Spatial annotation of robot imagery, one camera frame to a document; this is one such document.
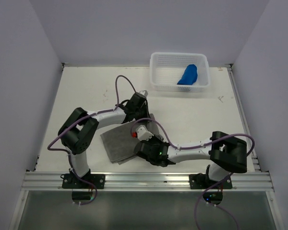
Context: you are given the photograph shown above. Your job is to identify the grey terry towel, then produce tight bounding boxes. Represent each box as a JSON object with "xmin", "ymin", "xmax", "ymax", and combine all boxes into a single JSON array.
[{"xmin": 100, "ymin": 113, "xmax": 165, "ymax": 166}]

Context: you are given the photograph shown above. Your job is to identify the blue microfiber towel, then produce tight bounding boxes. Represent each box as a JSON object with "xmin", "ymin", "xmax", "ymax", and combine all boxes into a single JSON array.
[{"xmin": 177, "ymin": 64, "xmax": 198, "ymax": 85}]

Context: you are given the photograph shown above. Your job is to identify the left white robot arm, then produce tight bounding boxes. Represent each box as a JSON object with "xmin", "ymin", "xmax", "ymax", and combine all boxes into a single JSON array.
[{"xmin": 58, "ymin": 90, "xmax": 150, "ymax": 188}]

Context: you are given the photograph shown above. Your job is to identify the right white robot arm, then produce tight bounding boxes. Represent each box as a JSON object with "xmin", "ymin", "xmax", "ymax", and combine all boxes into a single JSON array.
[{"xmin": 133, "ymin": 131, "xmax": 248, "ymax": 188}]

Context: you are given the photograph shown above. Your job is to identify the white perforated plastic basket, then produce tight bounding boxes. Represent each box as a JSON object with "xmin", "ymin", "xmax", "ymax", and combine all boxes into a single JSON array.
[{"xmin": 150, "ymin": 52, "xmax": 211, "ymax": 92}]

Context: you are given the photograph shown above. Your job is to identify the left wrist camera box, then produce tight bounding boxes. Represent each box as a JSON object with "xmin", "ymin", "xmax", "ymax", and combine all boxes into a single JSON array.
[{"xmin": 139, "ymin": 90, "xmax": 148, "ymax": 97}]

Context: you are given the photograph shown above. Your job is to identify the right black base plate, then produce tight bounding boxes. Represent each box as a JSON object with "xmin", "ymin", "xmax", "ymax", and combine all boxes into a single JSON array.
[{"xmin": 189, "ymin": 173, "xmax": 233, "ymax": 189}]

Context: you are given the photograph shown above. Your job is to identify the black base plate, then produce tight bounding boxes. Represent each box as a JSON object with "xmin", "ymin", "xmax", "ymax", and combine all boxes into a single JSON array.
[
  {"xmin": 60, "ymin": 172, "xmax": 106, "ymax": 189},
  {"xmin": 189, "ymin": 173, "xmax": 233, "ymax": 189}
]

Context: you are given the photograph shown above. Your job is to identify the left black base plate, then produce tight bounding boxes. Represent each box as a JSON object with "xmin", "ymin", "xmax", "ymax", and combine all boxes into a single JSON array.
[{"xmin": 60, "ymin": 172, "xmax": 106, "ymax": 189}]

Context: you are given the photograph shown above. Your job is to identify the aluminium mounting rail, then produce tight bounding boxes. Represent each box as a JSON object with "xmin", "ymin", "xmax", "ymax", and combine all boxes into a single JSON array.
[{"xmin": 21, "ymin": 172, "xmax": 274, "ymax": 192}]

